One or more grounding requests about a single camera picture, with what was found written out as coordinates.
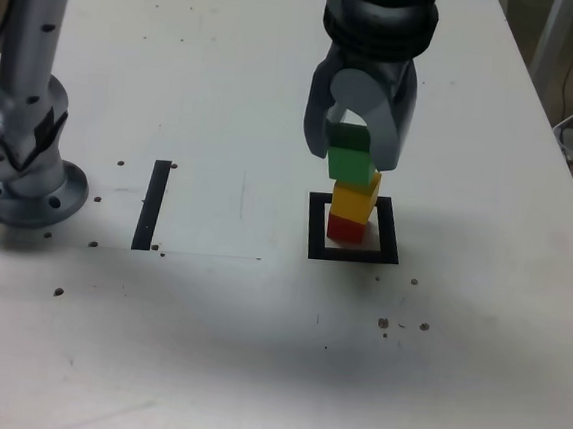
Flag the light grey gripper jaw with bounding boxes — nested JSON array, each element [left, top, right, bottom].
[[323, 56, 422, 175]]

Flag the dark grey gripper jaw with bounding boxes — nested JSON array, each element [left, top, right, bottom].
[[300, 45, 343, 160]]

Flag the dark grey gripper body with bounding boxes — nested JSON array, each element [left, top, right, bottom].
[[328, 44, 413, 106]]

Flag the green cube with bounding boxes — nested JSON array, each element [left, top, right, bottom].
[[321, 121, 380, 186]]

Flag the yellow cube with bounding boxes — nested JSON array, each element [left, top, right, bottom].
[[328, 167, 385, 228]]

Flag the red cube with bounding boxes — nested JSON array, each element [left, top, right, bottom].
[[324, 212, 369, 247]]

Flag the black tape square outline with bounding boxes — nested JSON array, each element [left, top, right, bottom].
[[304, 189, 405, 268]]

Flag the black tape strip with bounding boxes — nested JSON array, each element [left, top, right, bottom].
[[131, 157, 174, 254]]

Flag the white frame post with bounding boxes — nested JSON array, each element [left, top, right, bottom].
[[526, 0, 570, 92]]

